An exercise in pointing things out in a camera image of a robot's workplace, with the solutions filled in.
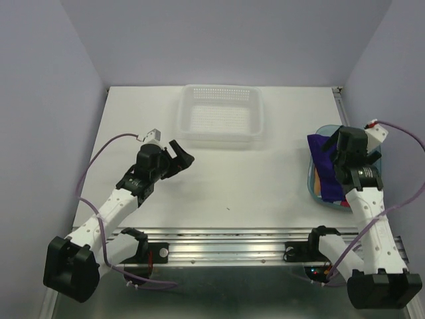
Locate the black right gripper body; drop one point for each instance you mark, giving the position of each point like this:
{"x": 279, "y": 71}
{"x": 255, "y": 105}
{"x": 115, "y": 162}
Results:
{"x": 372, "y": 157}

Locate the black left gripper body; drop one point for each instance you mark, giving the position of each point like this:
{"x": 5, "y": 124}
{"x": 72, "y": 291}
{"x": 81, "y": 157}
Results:
{"x": 155, "y": 175}

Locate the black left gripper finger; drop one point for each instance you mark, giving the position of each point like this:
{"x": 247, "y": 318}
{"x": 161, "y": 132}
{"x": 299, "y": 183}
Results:
{"x": 170, "y": 166}
{"x": 182, "y": 158}

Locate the purple towel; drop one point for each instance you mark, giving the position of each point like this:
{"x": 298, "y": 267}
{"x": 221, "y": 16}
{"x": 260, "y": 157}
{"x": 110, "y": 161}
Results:
{"x": 331, "y": 190}

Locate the pink microfiber towel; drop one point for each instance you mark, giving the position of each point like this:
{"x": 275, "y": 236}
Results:
{"x": 342, "y": 205}

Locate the orange and blue patterned towel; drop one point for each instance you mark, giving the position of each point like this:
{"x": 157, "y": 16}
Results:
{"x": 317, "y": 184}

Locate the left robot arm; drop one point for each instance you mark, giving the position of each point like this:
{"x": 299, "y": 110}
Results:
{"x": 75, "y": 264}

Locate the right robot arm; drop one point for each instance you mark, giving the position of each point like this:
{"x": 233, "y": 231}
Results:
{"x": 375, "y": 273}

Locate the teal translucent plastic tray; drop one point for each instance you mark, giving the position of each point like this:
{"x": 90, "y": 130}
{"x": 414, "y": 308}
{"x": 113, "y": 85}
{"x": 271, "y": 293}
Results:
{"x": 373, "y": 195}

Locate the white perforated plastic basket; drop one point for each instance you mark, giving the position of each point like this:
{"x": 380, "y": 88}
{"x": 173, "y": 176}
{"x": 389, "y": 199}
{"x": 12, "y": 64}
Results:
{"x": 220, "y": 113}

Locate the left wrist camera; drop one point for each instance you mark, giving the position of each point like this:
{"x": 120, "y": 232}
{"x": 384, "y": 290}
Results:
{"x": 152, "y": 137}

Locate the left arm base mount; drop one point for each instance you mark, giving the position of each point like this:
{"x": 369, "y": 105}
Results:
{"x": 142, "y": 263}

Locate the aluminium table edge rail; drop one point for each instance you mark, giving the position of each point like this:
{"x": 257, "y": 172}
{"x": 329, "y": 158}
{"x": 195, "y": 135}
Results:
{"x": 194, "y": 246}

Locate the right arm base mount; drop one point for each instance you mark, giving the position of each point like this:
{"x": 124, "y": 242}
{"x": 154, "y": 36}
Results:
{"x": 316, "y": 266}

